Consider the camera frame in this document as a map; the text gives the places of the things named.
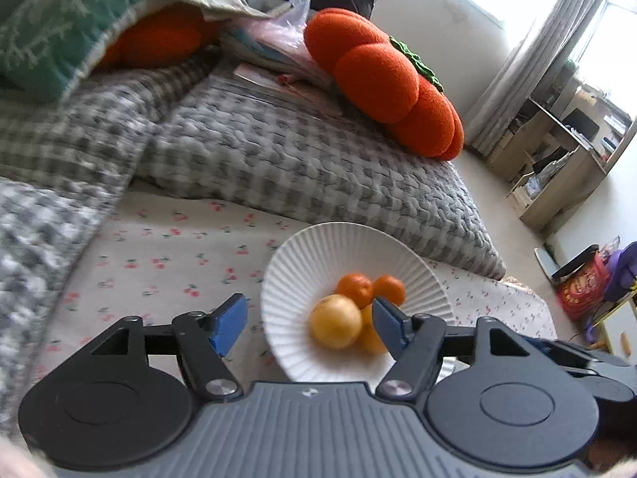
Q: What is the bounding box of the large orange-yellow fruit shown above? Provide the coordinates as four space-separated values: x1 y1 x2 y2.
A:
356 304 388 355

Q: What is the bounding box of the mandarin orange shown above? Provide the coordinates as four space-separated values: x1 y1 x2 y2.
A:
373 275 407 306
336 273 373 310

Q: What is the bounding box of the large pale yellow fruit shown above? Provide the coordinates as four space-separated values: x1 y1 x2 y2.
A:
309 294 363 350

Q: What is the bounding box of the red printed bag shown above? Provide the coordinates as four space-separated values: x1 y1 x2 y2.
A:
549 244 610 321

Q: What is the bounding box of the purple toy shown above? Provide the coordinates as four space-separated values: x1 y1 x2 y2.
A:
600 242 637 313

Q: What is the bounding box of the white ribbed plate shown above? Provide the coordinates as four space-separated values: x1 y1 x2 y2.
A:
261 222 455 387

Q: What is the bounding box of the grey checked quilt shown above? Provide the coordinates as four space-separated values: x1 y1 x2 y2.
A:
1 54 505 433

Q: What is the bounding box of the wooden shelf desk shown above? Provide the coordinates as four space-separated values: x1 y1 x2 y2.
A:
488 78 634 236

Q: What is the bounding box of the orange pumpkin plush cushion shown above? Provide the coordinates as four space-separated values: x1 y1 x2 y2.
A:
303 8 464 161

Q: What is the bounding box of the grey curtain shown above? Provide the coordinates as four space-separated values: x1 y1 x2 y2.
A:
463 0 602 157

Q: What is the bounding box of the red orange cushion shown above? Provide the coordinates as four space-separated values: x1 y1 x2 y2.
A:
94 3 225 72

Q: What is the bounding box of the green white patterned pillow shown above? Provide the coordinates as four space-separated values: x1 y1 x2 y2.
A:
1 0 167 102

